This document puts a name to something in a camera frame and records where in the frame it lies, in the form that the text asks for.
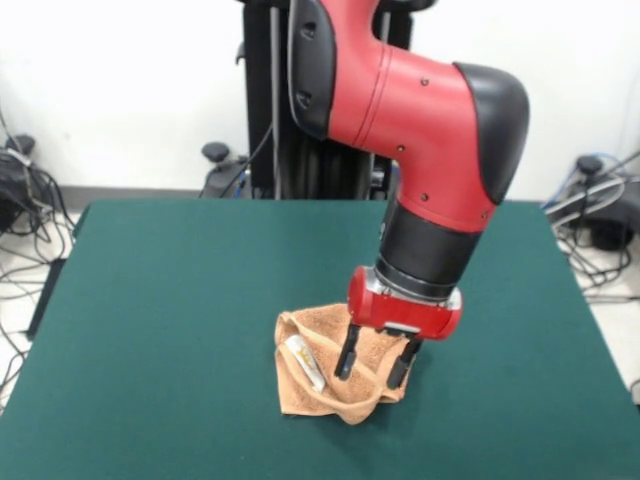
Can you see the dark green table cloth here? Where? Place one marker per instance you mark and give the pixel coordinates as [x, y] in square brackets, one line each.
[150, 300]

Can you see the grey floor stand base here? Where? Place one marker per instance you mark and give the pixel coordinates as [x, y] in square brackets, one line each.
[607, 222]

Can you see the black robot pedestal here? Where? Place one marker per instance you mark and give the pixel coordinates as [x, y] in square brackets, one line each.
[260, 100]

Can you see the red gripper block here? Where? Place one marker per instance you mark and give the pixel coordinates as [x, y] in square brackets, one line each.
[400, 312]

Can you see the black floor stand base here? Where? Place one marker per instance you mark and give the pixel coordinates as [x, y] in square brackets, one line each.
[10, 200]

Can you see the tan terry towel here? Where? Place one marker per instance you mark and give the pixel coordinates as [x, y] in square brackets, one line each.
[310, 395]

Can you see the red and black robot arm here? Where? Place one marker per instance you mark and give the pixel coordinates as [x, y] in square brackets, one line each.
[415, 125]

